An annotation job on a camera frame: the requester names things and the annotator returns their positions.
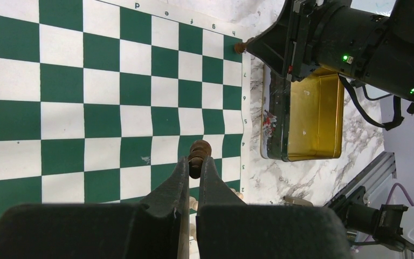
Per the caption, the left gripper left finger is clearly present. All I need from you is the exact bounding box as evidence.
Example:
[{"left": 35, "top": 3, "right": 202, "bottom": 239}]
[{"left": 0, "top": 157, "right": 189, "bottom": 258}]

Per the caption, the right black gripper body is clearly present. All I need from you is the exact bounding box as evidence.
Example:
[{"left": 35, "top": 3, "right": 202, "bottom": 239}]
[{"left": 246, "top": 1, "right": 392, "bottom": 83}]

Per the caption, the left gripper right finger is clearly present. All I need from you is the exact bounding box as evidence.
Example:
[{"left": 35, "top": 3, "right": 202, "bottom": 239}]
[{"left": 199, "top": 157, "right": 353, "bottom": 258}]

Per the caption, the dark brown rook piece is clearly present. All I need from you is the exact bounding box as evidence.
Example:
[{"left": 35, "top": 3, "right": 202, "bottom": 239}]
[{"left": 233, "top": 42, "right": 247, "bottom": 54}]

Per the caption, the dark brown chess piece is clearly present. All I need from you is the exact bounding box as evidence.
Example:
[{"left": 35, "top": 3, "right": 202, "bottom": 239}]
[{"left": 188, "top": 140, "right": 212, "bottom": 179}]

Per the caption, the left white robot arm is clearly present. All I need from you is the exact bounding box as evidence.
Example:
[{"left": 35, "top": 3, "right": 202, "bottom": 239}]
[{"left": 0, "top": 156, "right": 414, "bottom": 258}]

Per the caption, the light wooden chess pieces row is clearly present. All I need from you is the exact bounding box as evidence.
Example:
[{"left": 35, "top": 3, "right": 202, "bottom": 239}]
[{"left": 195, "top": 187, "right": 247, "bottom": 258}]

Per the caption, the small wooden piece on table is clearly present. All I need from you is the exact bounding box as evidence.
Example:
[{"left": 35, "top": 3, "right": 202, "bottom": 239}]
[{"left": 283, "top": 195, "right": 314, "bottom": 207}]

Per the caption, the empty gold tin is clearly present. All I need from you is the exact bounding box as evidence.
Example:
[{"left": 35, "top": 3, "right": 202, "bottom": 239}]
[{"left": 260, "top": 66, "right": 344, "bottom": 162}]

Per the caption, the green and white chessboard mat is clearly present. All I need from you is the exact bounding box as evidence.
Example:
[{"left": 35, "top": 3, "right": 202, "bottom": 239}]
[{"left": 0, "top": 1, "right": 251, "bottom": 217}]

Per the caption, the aluminium frame rail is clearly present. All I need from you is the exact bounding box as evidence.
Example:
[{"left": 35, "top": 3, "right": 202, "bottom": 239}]
[{"left": 325, "top": 151, "right": 397, "bottom": 219}]

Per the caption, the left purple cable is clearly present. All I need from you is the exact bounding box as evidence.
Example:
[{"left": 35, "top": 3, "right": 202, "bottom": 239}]
[{"left": 385, "top": 182, "right": 414, "bottom": 207}]

